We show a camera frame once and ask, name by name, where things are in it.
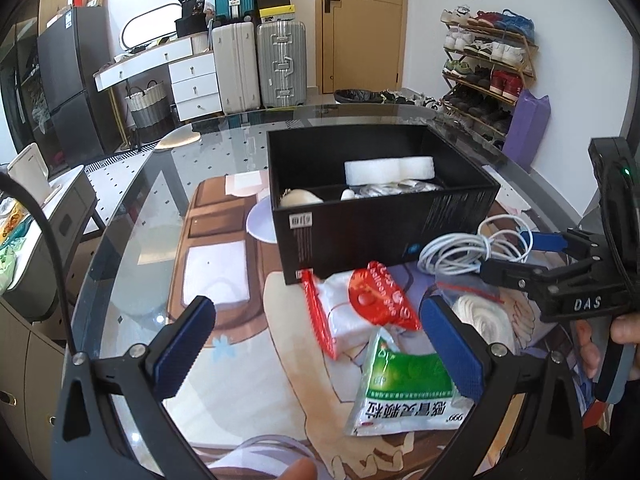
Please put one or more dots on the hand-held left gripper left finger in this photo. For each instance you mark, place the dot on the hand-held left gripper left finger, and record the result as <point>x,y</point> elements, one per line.
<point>182,347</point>

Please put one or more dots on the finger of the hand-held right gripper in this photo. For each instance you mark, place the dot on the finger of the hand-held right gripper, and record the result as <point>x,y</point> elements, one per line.
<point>515,272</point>
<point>542,241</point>

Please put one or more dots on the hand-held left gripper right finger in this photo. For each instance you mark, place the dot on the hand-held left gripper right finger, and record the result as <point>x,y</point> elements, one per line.
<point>450,347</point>

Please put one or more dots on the black cardboard box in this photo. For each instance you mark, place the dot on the black cardboard box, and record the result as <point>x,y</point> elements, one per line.
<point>375,240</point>

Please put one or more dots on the white foam block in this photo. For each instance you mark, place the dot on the white foam block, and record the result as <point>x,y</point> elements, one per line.
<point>387,170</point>

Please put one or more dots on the person's right hand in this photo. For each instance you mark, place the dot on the person's right hand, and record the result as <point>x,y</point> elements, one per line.
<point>586,350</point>

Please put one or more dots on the person's left hand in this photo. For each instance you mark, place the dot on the person's left hand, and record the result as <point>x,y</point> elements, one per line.
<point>295,471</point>

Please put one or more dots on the clear bag of cotton pads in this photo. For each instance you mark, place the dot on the clear bag of cotton pads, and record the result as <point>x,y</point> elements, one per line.
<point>482,315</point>

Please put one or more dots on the green white medicine packet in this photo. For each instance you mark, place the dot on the green white medicine packet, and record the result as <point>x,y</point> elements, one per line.
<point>405,375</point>

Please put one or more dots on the red white balloon packet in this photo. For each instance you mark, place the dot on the red white balloon packet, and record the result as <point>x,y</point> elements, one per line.
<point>350,310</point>

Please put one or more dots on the grey cabinet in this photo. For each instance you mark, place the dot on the grey cabinet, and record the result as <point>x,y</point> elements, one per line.
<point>30,385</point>

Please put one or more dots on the grey side table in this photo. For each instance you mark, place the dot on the grey side table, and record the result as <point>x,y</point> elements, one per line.
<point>75,210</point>

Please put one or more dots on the green plastic bag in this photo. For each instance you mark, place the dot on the green plastic bag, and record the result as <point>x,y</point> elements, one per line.
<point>9,260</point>

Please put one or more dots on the shoes on floor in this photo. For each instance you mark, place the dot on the shoes on floor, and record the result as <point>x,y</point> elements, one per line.
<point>407,99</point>

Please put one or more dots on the wooden shoe rack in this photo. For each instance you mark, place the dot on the wooden shoe rack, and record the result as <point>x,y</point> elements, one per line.
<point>527,45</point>

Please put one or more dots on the black white patterned rug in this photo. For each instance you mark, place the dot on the black white patterned rug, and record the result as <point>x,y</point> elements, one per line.
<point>120,157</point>

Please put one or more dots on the rows of shoes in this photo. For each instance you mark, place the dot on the rows of shoes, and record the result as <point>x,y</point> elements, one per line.
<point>480,50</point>

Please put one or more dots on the round beige floor cushion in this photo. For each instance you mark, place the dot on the round beige floor cushion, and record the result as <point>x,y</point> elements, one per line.
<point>180,141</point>

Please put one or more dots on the black trash bin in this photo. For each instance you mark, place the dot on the black trash bin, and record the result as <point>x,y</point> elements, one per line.
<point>357,96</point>

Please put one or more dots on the white appliance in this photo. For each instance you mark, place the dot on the white appliance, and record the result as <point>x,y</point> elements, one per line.
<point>27,167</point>

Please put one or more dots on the woven basket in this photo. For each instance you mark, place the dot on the woven basket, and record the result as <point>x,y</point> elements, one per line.
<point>146,107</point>

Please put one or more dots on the white dressing desk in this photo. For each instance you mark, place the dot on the white dressing desk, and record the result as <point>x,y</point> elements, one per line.
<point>195,85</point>

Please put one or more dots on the wooden door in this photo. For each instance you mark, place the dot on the wooden door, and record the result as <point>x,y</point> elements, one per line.
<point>365,25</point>

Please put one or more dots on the white suitcase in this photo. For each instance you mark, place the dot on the white suitcase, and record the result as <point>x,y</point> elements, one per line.
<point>235,67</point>

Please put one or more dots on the silver suitcase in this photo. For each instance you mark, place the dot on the silver suitcase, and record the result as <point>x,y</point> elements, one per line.
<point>281,65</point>

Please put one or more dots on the dark grey fridge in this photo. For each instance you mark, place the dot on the dark grey fridge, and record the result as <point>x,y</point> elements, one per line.
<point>70,70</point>

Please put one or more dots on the dark glass cabinet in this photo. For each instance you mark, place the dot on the dark glass cabinet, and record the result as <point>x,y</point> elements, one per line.
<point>25,90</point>

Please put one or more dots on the white ribbed container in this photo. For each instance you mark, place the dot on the white ribbed container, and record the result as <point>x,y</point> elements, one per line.
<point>201,43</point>

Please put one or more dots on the oval mirror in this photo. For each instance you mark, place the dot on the oval mirror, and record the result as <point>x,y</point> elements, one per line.
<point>150,25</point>

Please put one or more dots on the black bag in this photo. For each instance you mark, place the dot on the black bag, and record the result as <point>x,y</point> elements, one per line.
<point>190,17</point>

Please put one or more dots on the yellow black shoe box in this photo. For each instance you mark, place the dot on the yellow black shoe box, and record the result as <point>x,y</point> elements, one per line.
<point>276,14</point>

